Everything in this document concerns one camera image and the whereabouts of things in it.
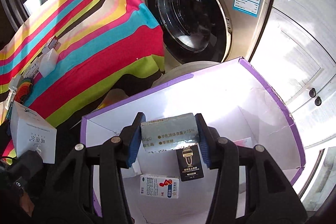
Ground striped colourful tablecloth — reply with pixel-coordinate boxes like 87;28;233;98
1;0;165;159

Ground white cabinet doors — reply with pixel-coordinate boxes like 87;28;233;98
252;0;335;211

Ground white medicine box blue end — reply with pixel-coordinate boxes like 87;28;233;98
23;56;42;80

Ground rainbow knitted coaster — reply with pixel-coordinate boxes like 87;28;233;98
14;78;33;104

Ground silver grey carton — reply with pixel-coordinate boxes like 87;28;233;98
10;101;57;164

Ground black small product box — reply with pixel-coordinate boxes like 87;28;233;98
176;144;204;182

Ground grey-green printed package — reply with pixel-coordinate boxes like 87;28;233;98
141;113;199;153

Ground white red blue medicine box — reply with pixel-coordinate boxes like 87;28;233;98
140;174;180;199

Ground gold front-load washing machine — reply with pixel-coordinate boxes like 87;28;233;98
135;0;280;70

